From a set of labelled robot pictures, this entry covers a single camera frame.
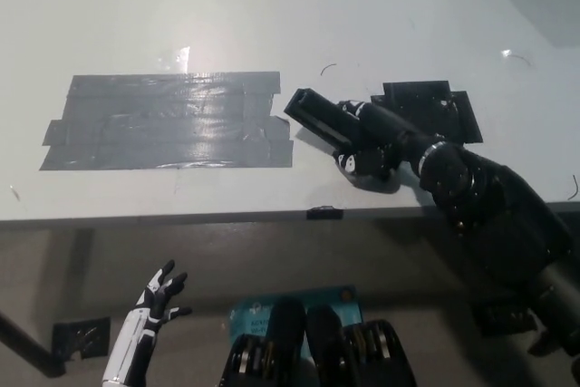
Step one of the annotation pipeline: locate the grey duct tape patch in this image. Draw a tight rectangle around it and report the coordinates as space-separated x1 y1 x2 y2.
38 71 295 173

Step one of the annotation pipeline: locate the teal label plate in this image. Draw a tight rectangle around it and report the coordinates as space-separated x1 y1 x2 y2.
228 285 364 354

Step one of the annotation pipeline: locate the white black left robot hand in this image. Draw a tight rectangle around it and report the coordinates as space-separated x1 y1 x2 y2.
101 259 193 384

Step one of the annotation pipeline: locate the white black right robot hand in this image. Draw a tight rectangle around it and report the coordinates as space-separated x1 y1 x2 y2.
333 99 444 180

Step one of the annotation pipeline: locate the black floor tape square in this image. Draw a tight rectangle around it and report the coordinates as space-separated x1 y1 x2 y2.
52 316 112 361
474 304 541 339

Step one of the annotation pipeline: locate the black tape patch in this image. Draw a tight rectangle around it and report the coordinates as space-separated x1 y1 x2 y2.
370 82 483 144

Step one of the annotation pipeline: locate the small black tape strip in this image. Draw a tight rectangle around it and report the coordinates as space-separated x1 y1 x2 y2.
305 206 344 221

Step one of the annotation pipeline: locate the black stapler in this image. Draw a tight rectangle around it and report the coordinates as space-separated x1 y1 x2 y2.
284 86 364 158

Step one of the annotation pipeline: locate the black table leg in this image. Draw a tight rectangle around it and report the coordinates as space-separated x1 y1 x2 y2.
527 326 573 359
0 309 67 379

